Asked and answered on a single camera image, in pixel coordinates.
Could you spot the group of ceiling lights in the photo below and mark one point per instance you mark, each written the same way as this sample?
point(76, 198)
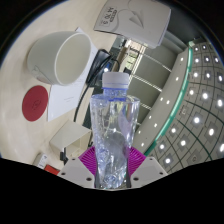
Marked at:
point(196, 120)

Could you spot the clear plastic water bottle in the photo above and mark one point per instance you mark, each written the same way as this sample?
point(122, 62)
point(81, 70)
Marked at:
point(113, 140)

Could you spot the white paper sheet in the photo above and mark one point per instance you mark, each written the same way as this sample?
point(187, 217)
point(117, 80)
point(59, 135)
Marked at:
point(65, 98)

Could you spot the black desk phone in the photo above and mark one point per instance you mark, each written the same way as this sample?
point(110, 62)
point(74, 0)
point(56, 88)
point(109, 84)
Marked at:
point(98, 65)

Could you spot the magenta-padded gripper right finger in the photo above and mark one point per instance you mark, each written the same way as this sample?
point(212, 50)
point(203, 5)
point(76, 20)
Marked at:
point(150, 173)

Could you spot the white copy paper box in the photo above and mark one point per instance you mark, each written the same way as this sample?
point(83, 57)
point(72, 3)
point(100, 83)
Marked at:
point(136, 20)

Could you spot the flat round red coaster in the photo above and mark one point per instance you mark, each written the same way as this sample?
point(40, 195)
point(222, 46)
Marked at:
point(35, 103)

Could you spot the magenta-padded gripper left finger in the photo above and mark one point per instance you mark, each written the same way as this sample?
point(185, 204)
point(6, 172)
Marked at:
point(75, 173)

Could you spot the white cup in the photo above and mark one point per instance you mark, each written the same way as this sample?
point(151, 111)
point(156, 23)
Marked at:
point(43, 58)

